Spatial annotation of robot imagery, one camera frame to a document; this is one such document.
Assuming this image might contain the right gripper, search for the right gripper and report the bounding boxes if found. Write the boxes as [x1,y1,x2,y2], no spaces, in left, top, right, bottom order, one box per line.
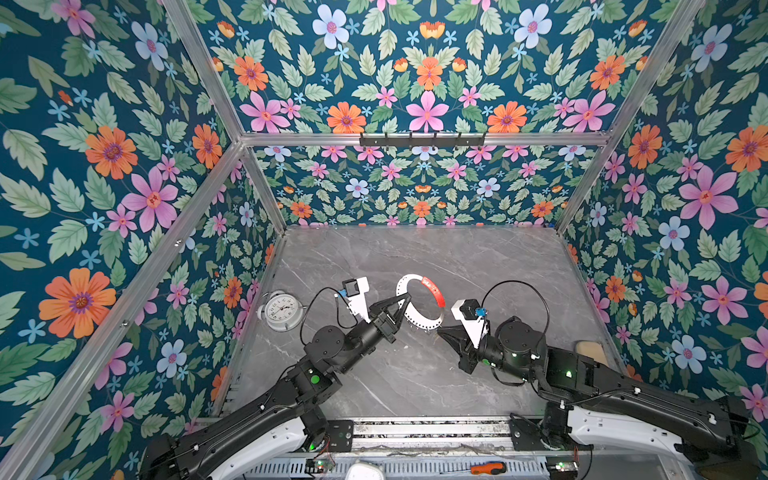
[435,325,534,387]

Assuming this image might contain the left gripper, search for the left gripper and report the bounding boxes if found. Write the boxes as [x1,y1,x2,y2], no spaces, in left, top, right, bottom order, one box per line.
[336,289,412,378]

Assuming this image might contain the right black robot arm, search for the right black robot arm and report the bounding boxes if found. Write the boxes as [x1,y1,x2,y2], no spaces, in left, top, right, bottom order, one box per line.
[437,317,760,479]

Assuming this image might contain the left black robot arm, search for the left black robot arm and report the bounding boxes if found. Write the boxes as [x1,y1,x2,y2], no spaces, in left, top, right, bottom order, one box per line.
[138,293,411,479]

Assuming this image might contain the white round alarm clock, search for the white round alarm clock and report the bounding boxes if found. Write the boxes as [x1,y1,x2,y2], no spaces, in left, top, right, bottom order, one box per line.
[257,290,305,332]

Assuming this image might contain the wooden block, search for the wooden block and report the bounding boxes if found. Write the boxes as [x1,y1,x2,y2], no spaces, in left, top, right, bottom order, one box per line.
[575,340,608,365]

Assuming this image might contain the small circuit board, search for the small circuit board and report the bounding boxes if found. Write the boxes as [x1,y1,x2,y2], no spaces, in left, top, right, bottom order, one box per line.
[305,458,336,477]

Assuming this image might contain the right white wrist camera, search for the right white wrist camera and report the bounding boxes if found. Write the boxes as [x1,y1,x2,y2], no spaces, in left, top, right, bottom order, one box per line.
[451,299,489,349]

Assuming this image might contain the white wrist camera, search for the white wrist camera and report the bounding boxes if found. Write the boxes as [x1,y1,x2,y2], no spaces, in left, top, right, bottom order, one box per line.
[451,299,489,349]
[341,277,370,323]

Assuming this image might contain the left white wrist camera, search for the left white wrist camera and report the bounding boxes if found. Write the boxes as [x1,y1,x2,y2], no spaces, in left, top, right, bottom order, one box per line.
[341,277,370,323]

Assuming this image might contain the right camera cable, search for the right camera cable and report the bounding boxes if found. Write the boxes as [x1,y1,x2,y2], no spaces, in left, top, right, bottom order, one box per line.
[481,279,552,337]

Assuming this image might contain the camera cable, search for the camera cable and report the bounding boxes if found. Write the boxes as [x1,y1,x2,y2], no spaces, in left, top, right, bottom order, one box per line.
[481,279,552,337]
[298,286,355,347]

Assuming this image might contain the left camera cable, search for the left camera cable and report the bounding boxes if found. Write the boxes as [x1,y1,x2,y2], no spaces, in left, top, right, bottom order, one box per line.
[298,286,355,347]

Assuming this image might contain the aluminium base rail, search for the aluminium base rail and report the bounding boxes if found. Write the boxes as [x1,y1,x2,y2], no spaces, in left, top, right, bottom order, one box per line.
[227,415,649,457]

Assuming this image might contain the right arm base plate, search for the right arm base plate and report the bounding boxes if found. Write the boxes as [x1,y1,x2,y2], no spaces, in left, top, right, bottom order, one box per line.
[508,413,560,451]

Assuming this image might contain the orange handled screwdriver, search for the orange handled screwdriver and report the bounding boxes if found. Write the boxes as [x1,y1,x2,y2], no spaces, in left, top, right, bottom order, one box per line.
[470,462,507,476]

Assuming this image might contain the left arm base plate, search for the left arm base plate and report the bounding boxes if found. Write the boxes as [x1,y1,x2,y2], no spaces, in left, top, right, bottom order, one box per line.
[309,420,355,454]

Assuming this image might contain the black hook rail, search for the black hook rail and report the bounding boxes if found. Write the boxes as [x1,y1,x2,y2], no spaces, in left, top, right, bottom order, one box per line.
[358,132,486,149]

